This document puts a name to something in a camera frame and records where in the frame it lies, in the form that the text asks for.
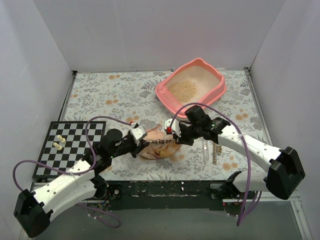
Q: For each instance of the clear plastic litter scoop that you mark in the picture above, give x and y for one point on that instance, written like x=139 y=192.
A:
x=205 y=150

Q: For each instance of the beige litter pellets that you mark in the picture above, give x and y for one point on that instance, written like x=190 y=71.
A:
x=183 y=91

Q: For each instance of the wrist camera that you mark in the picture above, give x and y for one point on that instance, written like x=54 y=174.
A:
x=172 y=126
x=137 y=132

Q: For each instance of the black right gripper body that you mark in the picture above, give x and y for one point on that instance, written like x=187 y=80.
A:
x=181 y=133

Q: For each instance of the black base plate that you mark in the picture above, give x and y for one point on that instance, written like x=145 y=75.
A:
x=168 y=194

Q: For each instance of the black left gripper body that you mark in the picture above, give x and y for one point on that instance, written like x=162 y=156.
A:
x=135 y=145

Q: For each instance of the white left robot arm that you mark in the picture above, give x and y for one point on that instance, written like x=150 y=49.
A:
x=35 y=210

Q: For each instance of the peach cat litter bag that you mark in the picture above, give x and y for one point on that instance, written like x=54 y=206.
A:
x=160 y=144

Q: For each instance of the black white chessboard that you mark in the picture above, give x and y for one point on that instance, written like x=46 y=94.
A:
x=73 y=148

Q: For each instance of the pink cat litter box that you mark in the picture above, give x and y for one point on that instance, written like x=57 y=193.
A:
x=194 y=82

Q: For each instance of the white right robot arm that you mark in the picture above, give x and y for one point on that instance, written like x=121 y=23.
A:
x=282 y=168

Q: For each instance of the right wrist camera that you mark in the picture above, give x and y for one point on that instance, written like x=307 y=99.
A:
x=172 y=126

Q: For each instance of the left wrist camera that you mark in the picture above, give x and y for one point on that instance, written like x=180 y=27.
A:
x=137 y=132

